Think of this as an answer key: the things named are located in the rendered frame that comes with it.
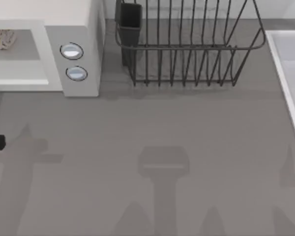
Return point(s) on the pale microwave oven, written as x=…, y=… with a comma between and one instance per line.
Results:
x=73, y=29

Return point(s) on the patterned white food item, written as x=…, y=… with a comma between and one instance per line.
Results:
x=2, y=38

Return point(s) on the dark utensil holder cup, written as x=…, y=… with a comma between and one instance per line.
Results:
x=129, y=24

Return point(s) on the round microwave knob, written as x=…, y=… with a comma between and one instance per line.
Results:
x=76, y=73
x=71, y=51

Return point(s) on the white sink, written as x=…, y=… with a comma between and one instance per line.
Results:
x=288, y=73

